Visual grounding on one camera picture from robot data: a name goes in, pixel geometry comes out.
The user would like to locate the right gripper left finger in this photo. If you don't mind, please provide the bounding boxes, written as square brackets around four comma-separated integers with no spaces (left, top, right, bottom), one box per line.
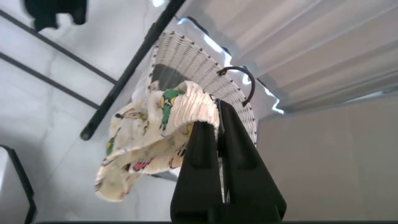
[170,120,224,223]

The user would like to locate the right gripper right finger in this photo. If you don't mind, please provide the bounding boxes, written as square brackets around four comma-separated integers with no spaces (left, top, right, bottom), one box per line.
[215,98,287,223]

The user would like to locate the cream printed garment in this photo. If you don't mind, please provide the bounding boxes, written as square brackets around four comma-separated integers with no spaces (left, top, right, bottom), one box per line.
[94,80,221,203]

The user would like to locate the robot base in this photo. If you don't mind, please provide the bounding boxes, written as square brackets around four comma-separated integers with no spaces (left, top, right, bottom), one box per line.
[0,144,38,224]

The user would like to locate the white laundry basket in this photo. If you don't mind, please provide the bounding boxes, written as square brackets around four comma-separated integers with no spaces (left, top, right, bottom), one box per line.
[136,30,259,181]

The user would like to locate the black clothes rack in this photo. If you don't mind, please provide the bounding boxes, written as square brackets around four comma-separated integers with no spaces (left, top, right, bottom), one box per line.
[0,0,187,141]

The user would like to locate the white curtain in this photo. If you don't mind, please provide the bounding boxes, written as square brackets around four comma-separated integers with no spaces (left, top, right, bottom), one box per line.
[175,0,398,115]

